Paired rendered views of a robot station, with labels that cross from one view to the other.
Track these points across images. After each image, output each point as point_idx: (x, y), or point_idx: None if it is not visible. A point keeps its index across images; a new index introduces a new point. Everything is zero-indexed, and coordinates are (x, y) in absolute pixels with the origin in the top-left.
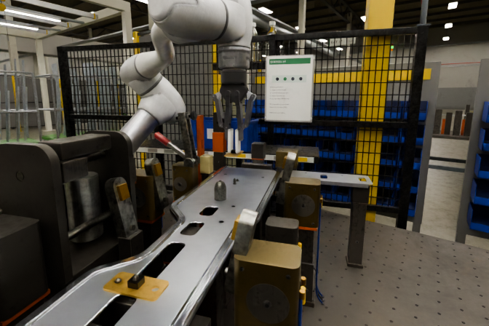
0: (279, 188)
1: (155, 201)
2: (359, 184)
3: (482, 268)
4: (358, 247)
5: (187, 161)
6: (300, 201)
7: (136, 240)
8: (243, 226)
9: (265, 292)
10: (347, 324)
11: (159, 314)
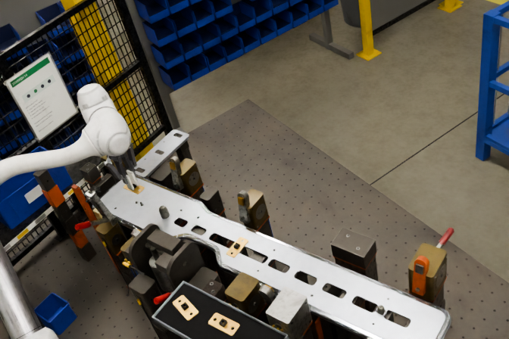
0: None
1: None
2: (184, 140)
3: (234, 129)
4: None
5: (114, 221)
6: (192, 177)
7: None
8: (246, 197)
9: (259, 209)
10: (235, 210)
11: (255, 238)
